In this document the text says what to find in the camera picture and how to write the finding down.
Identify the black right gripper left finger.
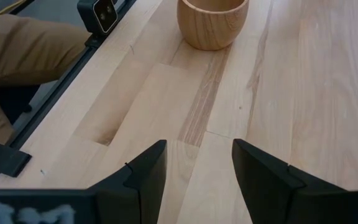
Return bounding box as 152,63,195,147
87,139,168,224

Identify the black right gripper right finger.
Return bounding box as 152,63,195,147
231,138,358,224

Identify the person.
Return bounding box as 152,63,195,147
0,11,92,147

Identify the black metal table frame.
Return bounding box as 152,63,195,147
0,0,138,189

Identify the black frame bracket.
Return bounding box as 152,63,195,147
0,139,32,178

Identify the wooden kuksa cup with strap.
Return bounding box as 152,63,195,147
177,0,250,52

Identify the black table-level camera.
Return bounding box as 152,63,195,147
76,0,119,35

